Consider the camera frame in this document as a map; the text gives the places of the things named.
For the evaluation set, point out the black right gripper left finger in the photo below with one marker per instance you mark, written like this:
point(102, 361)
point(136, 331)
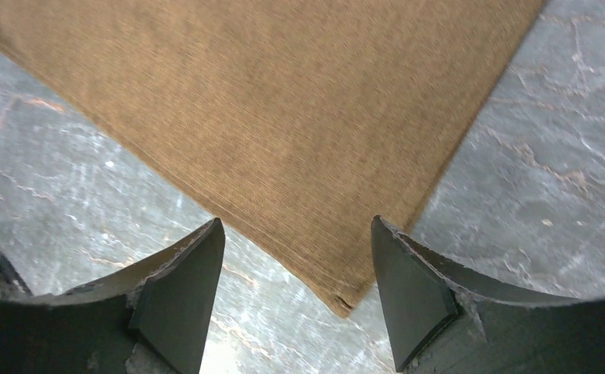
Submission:
point(150, 317)

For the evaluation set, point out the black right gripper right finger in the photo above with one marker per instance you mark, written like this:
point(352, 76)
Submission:
point(443, 317)

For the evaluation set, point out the brown cloth napkin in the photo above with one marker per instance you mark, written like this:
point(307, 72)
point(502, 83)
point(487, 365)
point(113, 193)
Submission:
point(296, 122)

